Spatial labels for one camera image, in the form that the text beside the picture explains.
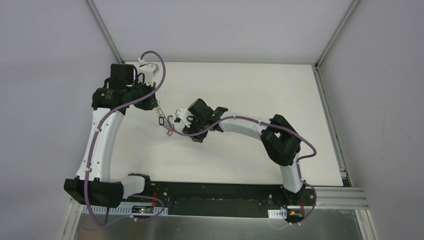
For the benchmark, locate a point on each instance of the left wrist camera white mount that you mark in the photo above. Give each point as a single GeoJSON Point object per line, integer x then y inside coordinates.
{"type": "Point", "coordinates": [146, 72]}

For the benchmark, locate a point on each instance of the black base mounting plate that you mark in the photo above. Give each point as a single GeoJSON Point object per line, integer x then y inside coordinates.
{"type": "Point", "coordinates": [226, 200]}

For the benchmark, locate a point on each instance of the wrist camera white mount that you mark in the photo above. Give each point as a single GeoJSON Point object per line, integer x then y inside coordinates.
{"type": "Point", "coordinates": [182, 115]}
{"type": "Point", "coordinates": [146, 72]}

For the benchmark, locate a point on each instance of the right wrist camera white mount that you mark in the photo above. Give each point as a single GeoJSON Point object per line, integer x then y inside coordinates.
{"type": "Point", "coordinates": [182, 115]}

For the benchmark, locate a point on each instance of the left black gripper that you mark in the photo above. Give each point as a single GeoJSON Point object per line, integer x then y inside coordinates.
{"type": "Point", "coordinates": [149, 102]}

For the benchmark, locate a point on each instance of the large metal keyring disc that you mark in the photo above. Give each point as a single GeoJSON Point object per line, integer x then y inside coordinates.
{"type": "Point", "coordinates": [160, 113]}

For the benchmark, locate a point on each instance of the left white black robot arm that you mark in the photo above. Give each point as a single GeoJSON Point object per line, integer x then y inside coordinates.
{"type": "Point", "coordinates": [93, 181]}

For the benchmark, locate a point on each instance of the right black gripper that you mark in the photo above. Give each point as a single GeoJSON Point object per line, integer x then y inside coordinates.
{"type": "Point", "coordinates": [191, 125]}

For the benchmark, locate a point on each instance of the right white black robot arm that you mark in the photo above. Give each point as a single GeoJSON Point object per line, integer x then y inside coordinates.
{"type": "Point", "coordinates": [277, 136]}

